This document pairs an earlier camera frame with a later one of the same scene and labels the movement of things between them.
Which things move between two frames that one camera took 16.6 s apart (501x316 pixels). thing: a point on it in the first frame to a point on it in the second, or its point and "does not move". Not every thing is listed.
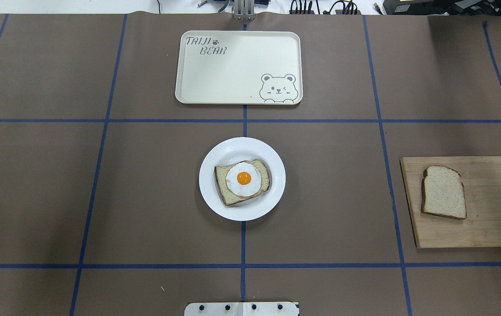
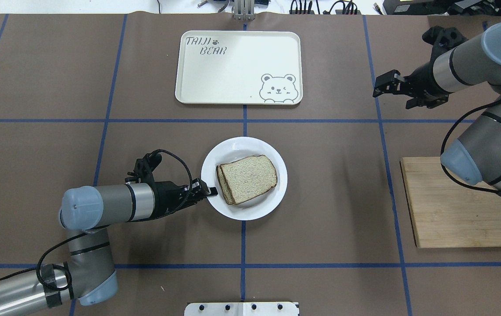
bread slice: (442, 193) to (247, 177)
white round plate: (238, 149) does not move
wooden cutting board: (497, 191) does not move
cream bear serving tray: (236, 67) does not move
